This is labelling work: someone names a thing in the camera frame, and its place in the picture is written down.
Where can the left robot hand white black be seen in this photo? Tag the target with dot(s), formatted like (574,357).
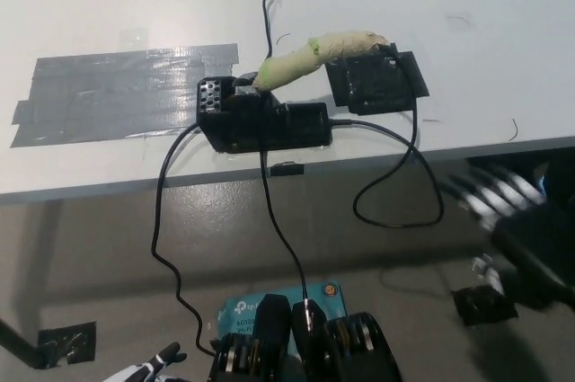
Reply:
(148,366)

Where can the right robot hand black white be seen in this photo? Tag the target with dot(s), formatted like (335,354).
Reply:
(534,242)

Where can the soldering iron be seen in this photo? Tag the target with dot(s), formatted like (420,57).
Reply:
(314,58)

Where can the black robot body blocks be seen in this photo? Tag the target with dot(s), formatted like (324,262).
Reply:
(314,350)

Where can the black soldering iron base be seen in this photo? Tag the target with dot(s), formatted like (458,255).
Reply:
(265,126)

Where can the black floor tape patch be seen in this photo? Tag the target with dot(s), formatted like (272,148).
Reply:
(480,308)
(69,341)

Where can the teal router box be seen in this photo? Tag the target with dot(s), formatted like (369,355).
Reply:
(242,310)

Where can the black stand leg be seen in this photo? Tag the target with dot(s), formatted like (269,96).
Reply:
(18,339)

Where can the small black tape strip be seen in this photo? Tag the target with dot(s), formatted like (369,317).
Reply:
(287,169)

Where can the grey duct tape patch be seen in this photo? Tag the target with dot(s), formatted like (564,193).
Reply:
(117,96)

